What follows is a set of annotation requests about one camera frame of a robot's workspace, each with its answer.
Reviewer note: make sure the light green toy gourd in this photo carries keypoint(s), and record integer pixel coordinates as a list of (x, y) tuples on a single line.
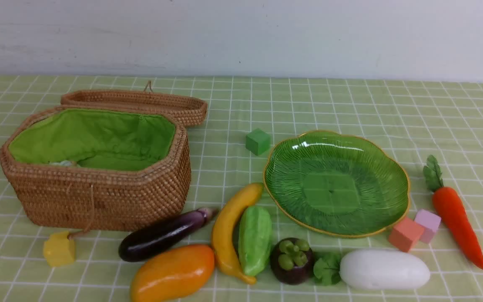
[(254, 240)]

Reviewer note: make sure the yellow toy banana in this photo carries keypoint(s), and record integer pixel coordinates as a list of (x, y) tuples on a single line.
[(226, 258)]

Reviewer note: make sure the dark purple toy mangosteen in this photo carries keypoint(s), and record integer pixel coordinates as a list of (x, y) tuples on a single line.
[(292, 261)]

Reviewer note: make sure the purple toy eggplant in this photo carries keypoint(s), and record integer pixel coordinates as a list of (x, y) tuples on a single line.
[(158, 237)]

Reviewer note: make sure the orange toy mango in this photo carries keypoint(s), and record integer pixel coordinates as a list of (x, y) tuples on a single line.
[(174, 274)]

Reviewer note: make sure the white toy radish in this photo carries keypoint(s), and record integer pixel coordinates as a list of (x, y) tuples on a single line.
[(372, 269)]

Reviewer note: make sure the green foam cube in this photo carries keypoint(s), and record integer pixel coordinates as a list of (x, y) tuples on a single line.
[(257, 141)]

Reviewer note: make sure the woven rattan basket lid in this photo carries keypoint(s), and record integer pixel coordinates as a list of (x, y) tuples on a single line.
[(188, 111)]

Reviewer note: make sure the green leaf-shaped glass plate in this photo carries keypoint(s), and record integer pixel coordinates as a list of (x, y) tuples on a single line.
[(340, 185)]

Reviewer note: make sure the woven rattan basket green lining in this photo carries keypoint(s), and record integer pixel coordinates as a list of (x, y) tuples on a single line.
[(100, 168)]

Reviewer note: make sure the coral orange foam cube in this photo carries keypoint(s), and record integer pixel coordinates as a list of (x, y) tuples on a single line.
[(405, 234)]

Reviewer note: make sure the pink foam cube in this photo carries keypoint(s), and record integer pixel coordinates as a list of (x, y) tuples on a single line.
[(430, 223)]

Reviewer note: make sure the orange toy carrot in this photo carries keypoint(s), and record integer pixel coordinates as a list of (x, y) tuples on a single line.
[(450, 208)]

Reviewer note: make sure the green checkered tablecloth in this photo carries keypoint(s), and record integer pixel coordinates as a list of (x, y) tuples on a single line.
[(408, 119)]

